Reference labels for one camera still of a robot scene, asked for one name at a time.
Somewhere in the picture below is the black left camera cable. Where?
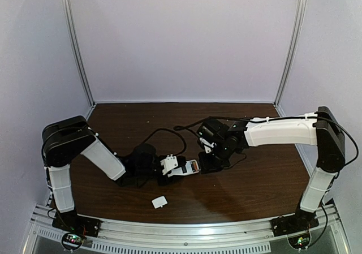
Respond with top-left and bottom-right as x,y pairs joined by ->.
141,128 -> 187,160

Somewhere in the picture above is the white battery cover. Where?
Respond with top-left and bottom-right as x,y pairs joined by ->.
152,196 -> 168,209

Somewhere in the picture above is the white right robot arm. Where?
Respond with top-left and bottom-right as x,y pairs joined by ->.
197,106 -> 346,217

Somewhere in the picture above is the aluminium corner post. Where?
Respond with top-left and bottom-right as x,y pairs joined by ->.
274,0 -> 308,107
62,0 -> 96,107

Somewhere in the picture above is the black battery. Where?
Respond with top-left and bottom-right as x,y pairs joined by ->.
190,161 -> 196,173

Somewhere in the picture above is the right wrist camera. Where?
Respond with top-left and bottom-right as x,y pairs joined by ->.
197,119 -> 229,154

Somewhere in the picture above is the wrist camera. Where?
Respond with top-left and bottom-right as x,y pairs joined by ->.
197,119 -> 229,154
160,154 -> 179,177

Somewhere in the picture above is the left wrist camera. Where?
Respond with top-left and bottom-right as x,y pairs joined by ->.
160,154 -> 179,177

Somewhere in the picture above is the white remote control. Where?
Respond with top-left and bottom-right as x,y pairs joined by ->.
169,160 -> 200,178

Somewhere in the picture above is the aluminium left corner post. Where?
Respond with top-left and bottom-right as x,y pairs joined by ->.
62,0 -> 96,107

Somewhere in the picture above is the black right camera cable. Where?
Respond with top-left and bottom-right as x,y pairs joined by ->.
173,117 -> 252,131

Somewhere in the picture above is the black camera cable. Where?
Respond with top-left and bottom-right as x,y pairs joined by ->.
173,117 -> 252,131
141,128 -> 187,160

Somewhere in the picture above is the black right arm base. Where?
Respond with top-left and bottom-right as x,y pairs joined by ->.
270,211 -> 319,237

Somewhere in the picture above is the aluminium left floor rail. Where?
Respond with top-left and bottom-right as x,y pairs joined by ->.
81,104 -> 97,123

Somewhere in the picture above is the aluminium front rail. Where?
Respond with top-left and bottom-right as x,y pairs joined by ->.
20,205 -> 352,253

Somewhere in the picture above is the aluminium right corner post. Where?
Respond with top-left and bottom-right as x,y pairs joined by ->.
274,0 -> 308,107

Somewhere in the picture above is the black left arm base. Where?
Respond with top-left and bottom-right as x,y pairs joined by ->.
52,213 -> 101,238

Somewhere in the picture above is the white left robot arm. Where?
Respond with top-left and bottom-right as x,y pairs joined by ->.
41,115 -> 186,213

